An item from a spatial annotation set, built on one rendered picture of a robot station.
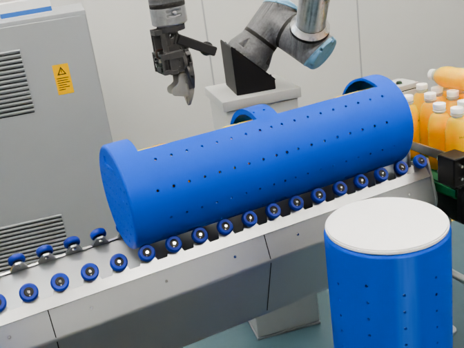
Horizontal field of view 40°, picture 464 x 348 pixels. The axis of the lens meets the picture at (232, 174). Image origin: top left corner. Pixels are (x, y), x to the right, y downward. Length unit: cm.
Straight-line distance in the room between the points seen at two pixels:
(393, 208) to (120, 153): 68
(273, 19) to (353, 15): 242
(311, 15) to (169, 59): 85
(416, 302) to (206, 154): 62
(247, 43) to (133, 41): 204
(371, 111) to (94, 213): 191
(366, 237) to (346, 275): 9
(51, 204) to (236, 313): 170
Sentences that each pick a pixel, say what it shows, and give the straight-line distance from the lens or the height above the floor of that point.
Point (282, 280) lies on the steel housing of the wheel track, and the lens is 186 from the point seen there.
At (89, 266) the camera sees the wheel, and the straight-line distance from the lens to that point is 162.
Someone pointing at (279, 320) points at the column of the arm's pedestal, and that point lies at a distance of 289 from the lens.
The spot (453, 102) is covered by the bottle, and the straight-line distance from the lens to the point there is 222.
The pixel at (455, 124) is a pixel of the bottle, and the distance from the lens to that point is 203.
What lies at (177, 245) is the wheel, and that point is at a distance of 166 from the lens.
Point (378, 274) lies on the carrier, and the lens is 139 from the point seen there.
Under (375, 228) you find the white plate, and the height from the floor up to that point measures 104.
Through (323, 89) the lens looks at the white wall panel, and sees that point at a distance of 488.
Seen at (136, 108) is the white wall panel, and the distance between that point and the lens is 454.
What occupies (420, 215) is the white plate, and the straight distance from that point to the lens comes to 152.
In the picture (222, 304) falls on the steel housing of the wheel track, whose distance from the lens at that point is 180.
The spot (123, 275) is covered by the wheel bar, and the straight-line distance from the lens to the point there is 164.
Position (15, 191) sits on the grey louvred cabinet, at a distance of 334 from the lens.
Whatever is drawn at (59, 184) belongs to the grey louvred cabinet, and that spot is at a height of 63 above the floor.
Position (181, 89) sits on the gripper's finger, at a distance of 165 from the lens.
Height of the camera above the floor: 170
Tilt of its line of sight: 21 degrees down
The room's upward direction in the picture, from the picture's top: 8 degrees counter-clockwise
